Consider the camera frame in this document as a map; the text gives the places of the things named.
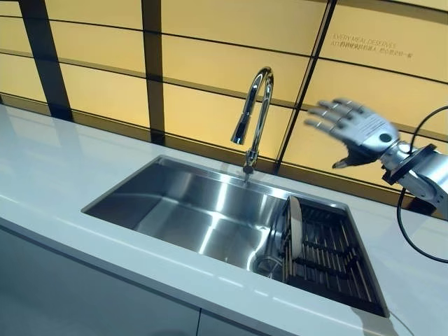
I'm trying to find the black sink drying rack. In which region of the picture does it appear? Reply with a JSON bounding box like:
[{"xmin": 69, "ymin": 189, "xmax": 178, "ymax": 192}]
[{"xmin": 279, "ymin": 197, "xmax": 386, "ymax": 316}]

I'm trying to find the stainless steel sink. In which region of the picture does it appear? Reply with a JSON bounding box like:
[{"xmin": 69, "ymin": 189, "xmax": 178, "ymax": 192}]
[{"xmin": 80, "ymin": 155, "xmax": 391, "ymax": 319}]

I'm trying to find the white base cabinet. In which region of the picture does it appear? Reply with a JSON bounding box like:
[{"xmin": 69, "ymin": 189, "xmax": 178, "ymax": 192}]
[{"xmin": 0, "ymin": 215, "xmax": 353, "ymax": 336}]

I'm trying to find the chrome gooseneck faucet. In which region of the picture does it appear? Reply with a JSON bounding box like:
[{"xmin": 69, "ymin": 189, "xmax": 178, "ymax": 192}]
[{"xmin": 230, "ymin": 66, "xmax": 277, "ymax": 175}]

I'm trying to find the robot right hand dark palm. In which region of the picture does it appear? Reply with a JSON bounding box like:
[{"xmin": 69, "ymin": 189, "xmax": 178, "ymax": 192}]
[{"xmin": 303, "ymin": 97, "xmax": 400, "ymax": 170}]

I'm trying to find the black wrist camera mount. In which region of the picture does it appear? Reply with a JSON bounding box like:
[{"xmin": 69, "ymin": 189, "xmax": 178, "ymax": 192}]
[{"xmin": 381, "ymin": 143, "xmax": 438, "ymax": 185}]

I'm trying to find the small cream plate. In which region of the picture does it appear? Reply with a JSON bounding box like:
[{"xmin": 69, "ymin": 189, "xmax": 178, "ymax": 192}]
[{"xmin": 286, "ymin": 195, "xmax": 305, "ymax": 259}]

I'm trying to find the round steel sink strainer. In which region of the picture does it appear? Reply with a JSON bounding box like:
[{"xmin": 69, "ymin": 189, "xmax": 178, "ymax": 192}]
[{"xmin": 252, "ymin": 255, "xmax": 281, "ymax": 274}]

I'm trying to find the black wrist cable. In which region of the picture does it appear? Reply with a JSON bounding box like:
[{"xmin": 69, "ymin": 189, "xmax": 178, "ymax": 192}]
[{"xmin": 396, "ymin": 106, "xmax": 448, "ymax": 264}]

